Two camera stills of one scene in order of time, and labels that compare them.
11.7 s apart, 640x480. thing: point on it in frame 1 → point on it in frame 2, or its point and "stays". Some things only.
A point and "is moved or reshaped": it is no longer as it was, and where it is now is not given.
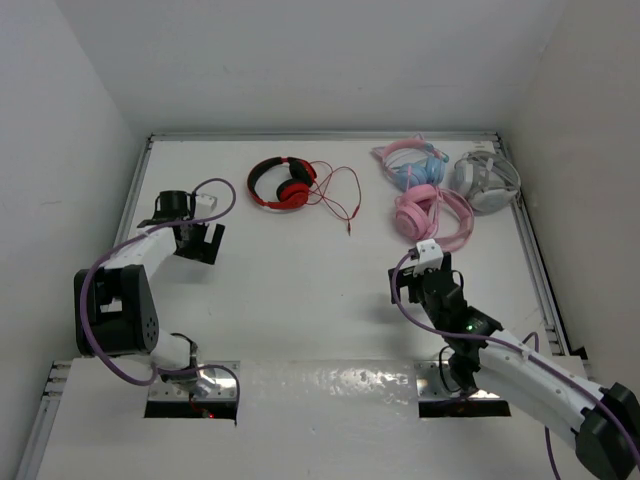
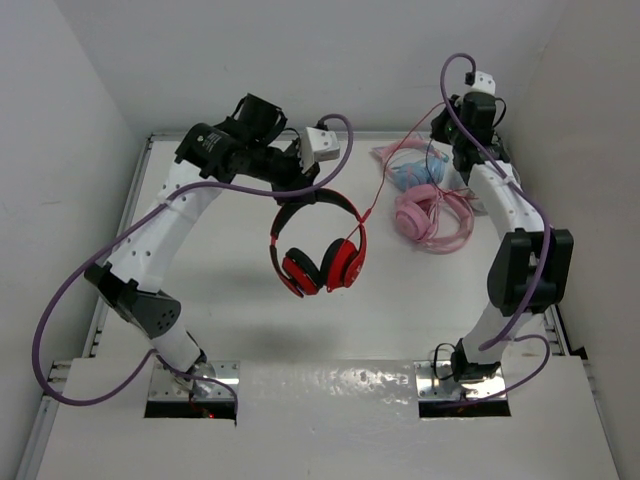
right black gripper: [405, 277] → [438, 127]
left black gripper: [202, 251] → [296, 180]
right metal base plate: [435, 381] stays
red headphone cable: [327, 184] → [380, 190]
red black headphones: [293, 192] is moved or reshaped
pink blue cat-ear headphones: [411, 163] stays
